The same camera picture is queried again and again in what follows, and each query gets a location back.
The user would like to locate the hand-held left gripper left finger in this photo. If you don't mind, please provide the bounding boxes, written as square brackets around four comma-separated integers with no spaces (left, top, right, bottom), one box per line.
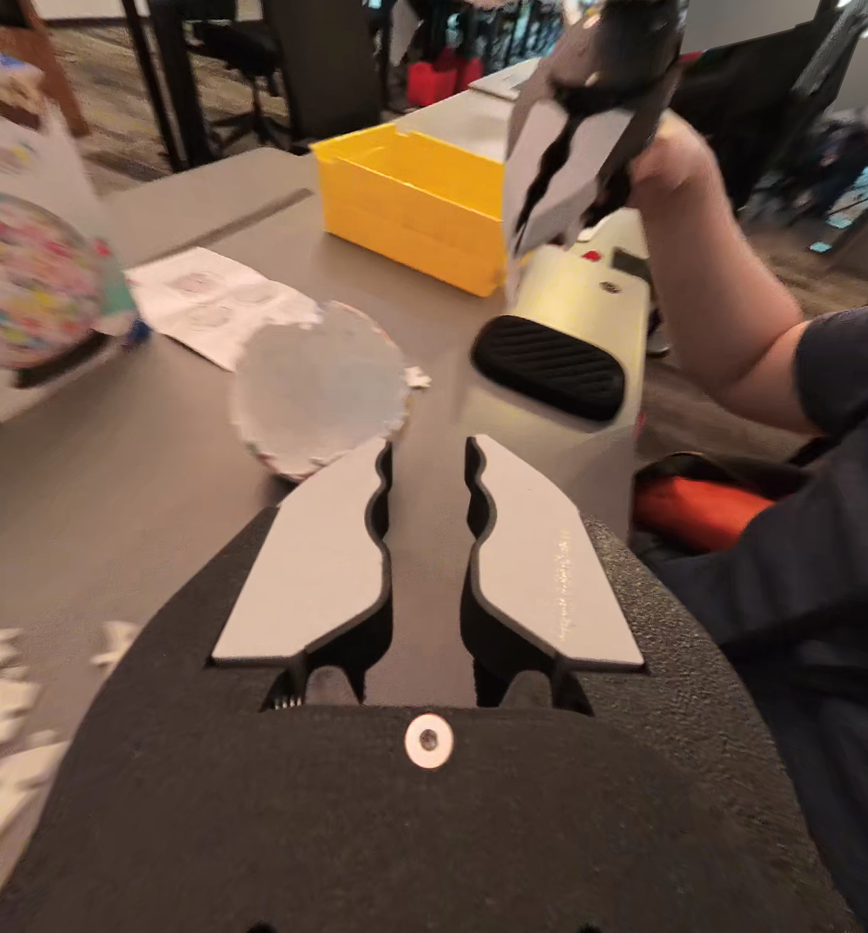
[210,436,394,670]

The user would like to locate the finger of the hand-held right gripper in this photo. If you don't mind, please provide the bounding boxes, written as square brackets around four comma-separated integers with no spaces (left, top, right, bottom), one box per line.
[503,95,582,258]
[521,108,642,255]

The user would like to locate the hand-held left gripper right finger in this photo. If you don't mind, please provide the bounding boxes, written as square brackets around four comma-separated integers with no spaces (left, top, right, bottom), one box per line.
[463,433,647,673]

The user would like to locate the half-built puzzle ball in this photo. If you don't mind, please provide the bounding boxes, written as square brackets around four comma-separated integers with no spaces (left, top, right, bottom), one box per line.
[230,301,414,484]

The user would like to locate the person's right forearm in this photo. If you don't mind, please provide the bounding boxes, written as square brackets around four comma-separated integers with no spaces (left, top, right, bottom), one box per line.
[645,197,832,437]

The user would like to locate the joined white puzzle pieces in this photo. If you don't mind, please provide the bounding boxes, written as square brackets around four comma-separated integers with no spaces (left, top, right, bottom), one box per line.
[0,732,72,848]

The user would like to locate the puzzle ball box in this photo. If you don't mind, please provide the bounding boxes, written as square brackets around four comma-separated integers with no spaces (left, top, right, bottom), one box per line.
[0,44,142,442]

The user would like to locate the person's right hand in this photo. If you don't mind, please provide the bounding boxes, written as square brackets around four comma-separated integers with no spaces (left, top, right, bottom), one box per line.
[627,109,733,216]

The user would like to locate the red bag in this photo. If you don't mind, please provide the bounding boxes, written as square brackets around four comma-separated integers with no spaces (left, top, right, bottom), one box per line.
[407,47,487,110]

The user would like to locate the black office chair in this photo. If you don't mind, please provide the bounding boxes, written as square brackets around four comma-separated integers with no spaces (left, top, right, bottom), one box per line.
[186,0,292,150]
[670,25,853,220]

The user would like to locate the yellow plastic bin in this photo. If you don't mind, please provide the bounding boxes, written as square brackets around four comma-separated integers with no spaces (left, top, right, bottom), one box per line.
[310,122,513,298]

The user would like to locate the dark partition panel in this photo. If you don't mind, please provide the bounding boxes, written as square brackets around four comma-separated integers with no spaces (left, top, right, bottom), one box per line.
[266,0,387,147]

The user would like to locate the person's dark blue clothing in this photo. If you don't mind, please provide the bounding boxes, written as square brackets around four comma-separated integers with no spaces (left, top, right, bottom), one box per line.
[652,299,868,933]

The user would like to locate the folded instruction sheet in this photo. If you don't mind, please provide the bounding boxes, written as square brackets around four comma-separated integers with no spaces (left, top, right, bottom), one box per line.
[124,246,327,373]

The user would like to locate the brown wooden furniture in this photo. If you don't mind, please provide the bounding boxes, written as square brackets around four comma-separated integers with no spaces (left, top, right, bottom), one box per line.
[0,0,91,139]

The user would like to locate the black metal frame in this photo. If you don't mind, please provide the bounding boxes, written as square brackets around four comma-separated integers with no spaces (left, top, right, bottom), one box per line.
[120,0,212,172]

